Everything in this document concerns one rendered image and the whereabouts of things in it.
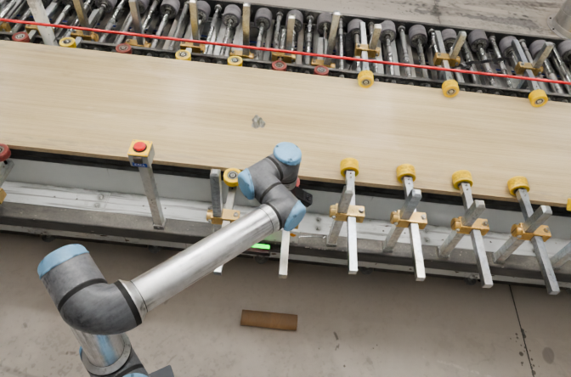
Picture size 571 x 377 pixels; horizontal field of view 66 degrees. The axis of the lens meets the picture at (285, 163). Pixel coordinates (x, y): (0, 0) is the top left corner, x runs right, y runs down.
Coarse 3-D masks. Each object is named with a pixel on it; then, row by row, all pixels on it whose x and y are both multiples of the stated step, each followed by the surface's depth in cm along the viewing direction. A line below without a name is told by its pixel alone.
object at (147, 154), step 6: (132, 144) 155; (150, 144) 156; (132, 150) 154; (144, 150) 154; (150, 150) 156; (132, 156) 153; (138, 156) 153; (144, 156) 153; (150, 156) 157; (144, 162) 156; (150, 162) 158
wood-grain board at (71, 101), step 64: (0, 64) 222; (64, 64) 226; (128, 64) 230; (192, 64) 234; (0, 128) 196; (64, 128) 199; (128, 128) 202; (192, 128) 205; (320, 128) 212; (384, 128) 216; (448, 128) 220; (512, 128) 224; (448, 192) 195
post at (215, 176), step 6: (210, 174) 162; (216, 174) 162; (210, 180) 164; (216, 180) 164; (216, 186) 167; (216, 192) 170; (216, 198) 173; (216, 204) 176; (222, 204) 181; (216, 210) 180; (222, 210) 184; (216, 216) 183; (216, 228) 191
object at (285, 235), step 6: (282, 234) 179; (288, 234) 179; (282, 240) 177; (288, 240) 177; (282, 246) 175; (288, 246) 176; (282, 252) 174; (282, 258) 172; (282, 264) 171; (282, 270) 169; (282, 276) 169
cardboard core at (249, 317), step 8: (248, 312) 236; (256, 312) 237; (264, 312) 238; (272, 312) 239; (240, 320) 234; (248, 320) 235; (256, 320) 235; (264, 320) 235; (272, 320) 235; (280, 320) 235; (288, 320) 236; (296, 320) 236; (272, 328) 237; (280, 328) 236; (288, 328) 236; (296, 328) 235
